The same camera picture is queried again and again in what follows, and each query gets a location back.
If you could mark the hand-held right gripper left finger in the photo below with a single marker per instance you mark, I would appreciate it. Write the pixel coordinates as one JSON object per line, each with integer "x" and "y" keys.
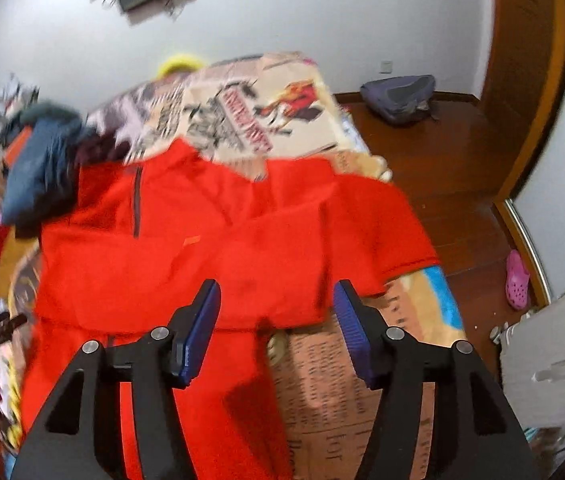
{"x": 201, "y": 330}

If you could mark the white cardboard box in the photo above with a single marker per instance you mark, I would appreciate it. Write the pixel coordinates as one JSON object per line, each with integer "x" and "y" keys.
{"x": 552, "y": 360}

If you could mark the grey blue backpack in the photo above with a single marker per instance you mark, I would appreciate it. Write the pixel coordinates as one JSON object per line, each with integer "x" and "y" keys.
{"x": 397, "y": 97}

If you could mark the pink clog shoe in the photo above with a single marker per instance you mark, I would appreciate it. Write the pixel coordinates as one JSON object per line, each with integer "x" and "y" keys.
{"x": 517, "y": 280}

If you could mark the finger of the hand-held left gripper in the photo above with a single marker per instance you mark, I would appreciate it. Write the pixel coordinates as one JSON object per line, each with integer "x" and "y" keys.
{"x": 10, "y": 324}

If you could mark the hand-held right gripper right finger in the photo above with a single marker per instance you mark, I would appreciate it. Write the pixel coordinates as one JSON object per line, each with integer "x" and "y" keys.
{"x": 355, "y": 330}

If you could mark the brown cardboard box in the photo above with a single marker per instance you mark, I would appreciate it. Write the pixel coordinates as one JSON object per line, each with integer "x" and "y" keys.
{"x": 12, "y": 260}

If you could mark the orange box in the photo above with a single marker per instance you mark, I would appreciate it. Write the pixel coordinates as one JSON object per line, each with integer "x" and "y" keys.
{"x": 20, "y": 147}

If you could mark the red garment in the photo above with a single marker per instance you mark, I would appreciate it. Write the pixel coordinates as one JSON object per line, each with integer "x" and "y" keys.
{"x": 262, "y": 240}

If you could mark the cluttered desk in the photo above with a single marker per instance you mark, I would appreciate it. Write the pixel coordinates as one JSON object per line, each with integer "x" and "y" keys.
{"x": 15, "y": 97}

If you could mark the printed blanket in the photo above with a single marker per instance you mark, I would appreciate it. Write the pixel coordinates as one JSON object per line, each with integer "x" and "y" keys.
{"x": 242, "y": 105}

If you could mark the dark maroon garment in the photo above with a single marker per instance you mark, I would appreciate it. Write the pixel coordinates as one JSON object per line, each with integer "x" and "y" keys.
{"x": 97, "y": 147}

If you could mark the tan plush toy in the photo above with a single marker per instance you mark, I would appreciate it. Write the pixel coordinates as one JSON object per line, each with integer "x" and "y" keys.
{"x": 370, "y": 162}

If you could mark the wooden door frame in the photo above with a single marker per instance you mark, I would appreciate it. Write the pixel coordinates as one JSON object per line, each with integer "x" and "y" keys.
{"x": 522, "y": 60}

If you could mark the white wall socket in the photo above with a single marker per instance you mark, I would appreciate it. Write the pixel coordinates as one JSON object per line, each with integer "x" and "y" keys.
{"x": 386, "y": 67}

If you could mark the blue jeans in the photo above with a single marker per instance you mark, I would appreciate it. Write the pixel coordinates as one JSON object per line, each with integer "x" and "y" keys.
{"x": 32, "y": 175}

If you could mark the yellow pillow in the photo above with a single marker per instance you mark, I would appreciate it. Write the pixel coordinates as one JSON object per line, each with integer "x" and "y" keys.
{"x": 180, "y": 62}

